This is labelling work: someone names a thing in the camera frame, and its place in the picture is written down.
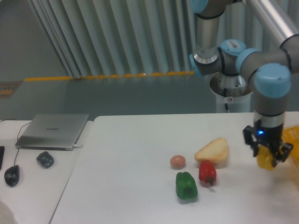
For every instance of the silver laptop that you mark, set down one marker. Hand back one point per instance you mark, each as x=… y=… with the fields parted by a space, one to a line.
x=53 y=131

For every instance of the yellow bell pepper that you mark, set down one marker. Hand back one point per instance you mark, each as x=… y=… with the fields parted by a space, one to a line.
x=265 y=158

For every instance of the black device at edge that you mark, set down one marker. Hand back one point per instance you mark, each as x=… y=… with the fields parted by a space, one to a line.
x=2 y=150

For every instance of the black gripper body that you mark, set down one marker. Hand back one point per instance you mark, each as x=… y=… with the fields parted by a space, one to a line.
x=268 y=136

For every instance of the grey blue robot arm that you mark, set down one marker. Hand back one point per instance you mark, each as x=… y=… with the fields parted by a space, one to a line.
x=267 y=75

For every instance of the dark grey small case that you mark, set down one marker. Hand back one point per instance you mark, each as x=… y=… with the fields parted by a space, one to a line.
x=45 y=159

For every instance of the white folding partition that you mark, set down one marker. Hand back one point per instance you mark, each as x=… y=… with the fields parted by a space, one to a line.
x=120 y=37

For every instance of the green bell pepper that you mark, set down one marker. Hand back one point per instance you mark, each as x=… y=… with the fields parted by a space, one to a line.
x=186 y=186

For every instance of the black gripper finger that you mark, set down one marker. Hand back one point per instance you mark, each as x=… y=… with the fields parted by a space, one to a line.
x=250 y=138
x=280 y=152

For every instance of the red bell pepper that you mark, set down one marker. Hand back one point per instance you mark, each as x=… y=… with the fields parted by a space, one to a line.
x=207 y=172

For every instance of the bread slice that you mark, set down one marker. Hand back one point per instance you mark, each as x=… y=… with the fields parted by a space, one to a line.
x=216 y=151

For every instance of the brown egg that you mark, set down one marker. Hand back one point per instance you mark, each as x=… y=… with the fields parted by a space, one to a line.
x=177 y=161

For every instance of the black computer mouse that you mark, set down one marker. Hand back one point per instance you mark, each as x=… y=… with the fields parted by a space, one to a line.
x=12 y=175

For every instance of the yellow plastic basket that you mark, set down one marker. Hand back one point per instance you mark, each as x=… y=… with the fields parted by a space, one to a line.
x=291 y=135

